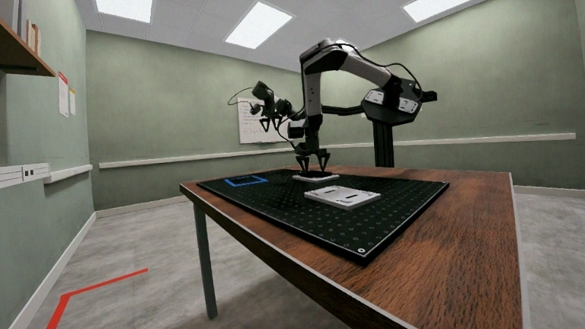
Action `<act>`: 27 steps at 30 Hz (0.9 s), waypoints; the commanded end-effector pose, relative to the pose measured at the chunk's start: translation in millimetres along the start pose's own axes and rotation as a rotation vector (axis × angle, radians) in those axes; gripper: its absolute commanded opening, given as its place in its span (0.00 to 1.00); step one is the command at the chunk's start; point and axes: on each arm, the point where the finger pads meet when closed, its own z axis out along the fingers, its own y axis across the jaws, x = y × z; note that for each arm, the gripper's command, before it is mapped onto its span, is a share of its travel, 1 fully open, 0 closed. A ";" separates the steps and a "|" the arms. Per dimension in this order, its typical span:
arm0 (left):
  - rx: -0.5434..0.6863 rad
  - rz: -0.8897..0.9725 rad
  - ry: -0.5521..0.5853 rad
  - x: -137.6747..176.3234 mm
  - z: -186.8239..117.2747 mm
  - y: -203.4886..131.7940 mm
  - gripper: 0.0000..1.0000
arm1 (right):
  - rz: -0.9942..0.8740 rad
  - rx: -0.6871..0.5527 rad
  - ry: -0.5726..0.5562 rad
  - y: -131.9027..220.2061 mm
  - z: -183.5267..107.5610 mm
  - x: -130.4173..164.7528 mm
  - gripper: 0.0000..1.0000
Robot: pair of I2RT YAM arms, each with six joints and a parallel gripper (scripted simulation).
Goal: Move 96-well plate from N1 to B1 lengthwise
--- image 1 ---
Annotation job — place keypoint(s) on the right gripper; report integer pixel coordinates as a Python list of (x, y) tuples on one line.
[(266, 111)]

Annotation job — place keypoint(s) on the white rectangular frame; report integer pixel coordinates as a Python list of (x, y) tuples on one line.
[(316, 180)]

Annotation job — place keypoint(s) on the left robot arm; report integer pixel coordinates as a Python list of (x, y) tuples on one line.
[(337, 58)]

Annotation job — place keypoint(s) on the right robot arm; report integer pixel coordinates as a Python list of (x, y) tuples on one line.
[(267, 95)]

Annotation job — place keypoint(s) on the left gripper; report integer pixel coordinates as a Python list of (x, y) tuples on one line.
[(312, 145)]

